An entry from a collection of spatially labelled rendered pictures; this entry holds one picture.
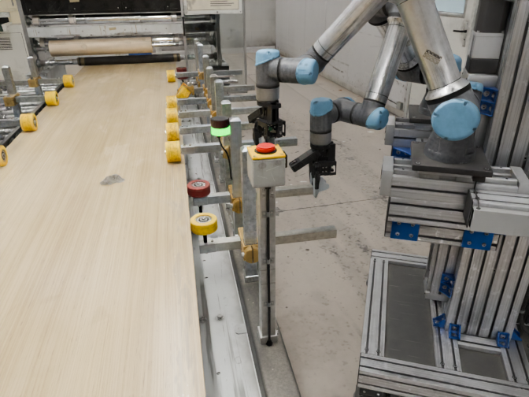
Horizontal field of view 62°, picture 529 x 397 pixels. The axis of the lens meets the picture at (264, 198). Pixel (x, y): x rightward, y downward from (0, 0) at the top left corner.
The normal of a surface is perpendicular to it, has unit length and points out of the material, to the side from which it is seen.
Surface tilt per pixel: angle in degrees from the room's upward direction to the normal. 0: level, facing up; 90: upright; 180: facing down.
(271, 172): 90
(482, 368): 0
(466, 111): 96
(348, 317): 0
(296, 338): 0
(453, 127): 97
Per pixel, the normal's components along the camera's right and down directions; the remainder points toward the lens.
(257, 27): 0.25, 0.43
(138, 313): -0.01, -0.89
